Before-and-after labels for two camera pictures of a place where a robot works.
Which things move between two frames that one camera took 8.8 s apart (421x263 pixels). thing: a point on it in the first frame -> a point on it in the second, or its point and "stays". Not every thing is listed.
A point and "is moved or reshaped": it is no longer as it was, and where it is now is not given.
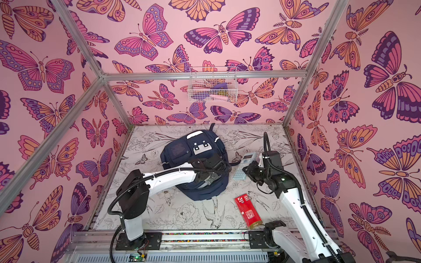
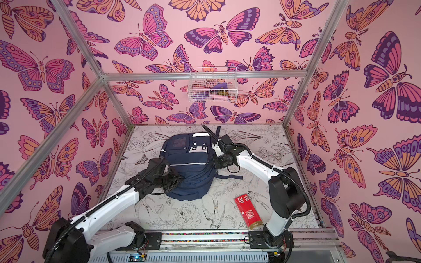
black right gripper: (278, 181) -> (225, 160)
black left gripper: (215, 177) -> (176, 179)
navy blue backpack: (196, 144) is moved or reshaped
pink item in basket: (217, 97) stays
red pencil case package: (249, 212) stays
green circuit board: (137, 257) stays
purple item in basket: (220, 86) stays
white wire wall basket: (212, 84) stays
